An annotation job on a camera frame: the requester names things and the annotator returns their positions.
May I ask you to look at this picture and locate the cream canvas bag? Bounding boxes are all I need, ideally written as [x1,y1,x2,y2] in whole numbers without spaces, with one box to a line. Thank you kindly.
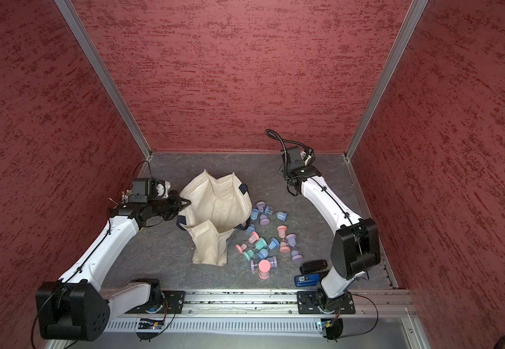
[176,170,253,266]

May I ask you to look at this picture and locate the pink hourglass pile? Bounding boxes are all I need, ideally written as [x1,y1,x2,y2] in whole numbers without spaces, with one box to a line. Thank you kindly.
[235,231,260,254]
[277,225,290,254]

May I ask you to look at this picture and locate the purple hourglass pile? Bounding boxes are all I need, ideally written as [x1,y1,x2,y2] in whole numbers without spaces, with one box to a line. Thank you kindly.
[286,234,303,263]
[256,201,270,226]

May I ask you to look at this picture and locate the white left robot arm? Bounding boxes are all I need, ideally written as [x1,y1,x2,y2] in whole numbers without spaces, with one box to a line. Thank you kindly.
[31,191,191,343]

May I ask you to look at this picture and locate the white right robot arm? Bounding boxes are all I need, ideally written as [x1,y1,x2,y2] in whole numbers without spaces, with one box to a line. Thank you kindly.
[284,166,381,299]

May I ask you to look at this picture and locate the blue hourglass in pile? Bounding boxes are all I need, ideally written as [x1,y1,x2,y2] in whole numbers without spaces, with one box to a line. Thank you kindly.
[255,237,280,260]

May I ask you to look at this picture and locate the teal hourglass in pile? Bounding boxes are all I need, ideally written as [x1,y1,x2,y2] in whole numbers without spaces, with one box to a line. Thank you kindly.
[240,238,268,261]

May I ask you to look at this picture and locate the black stapler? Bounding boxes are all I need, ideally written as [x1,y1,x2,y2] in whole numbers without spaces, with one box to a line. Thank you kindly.
[300,260,328,275]

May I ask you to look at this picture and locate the blue stapler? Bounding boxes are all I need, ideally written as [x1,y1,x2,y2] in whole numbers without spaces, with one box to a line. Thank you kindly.
[294,273,321,287]

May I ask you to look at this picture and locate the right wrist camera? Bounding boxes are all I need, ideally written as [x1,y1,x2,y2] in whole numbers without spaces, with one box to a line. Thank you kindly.
[282,145,305,175]

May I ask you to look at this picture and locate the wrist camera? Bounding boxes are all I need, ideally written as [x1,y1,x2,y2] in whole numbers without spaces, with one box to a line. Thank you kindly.
[282,145,305,175]
[122,178,171,204]

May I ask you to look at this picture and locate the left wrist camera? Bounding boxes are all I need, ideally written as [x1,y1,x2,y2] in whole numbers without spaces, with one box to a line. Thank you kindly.
[122,178,171,204]

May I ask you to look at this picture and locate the purple hourglass near rail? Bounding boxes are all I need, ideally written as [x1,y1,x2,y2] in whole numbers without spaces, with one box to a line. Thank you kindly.
[250,256,278,272]

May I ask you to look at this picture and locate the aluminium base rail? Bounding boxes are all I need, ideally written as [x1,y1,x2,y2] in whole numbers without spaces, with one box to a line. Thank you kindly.
[99,287,415,317]

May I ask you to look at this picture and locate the aluminium corner post right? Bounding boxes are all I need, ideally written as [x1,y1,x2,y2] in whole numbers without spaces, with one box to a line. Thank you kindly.
[345,0,428,163]

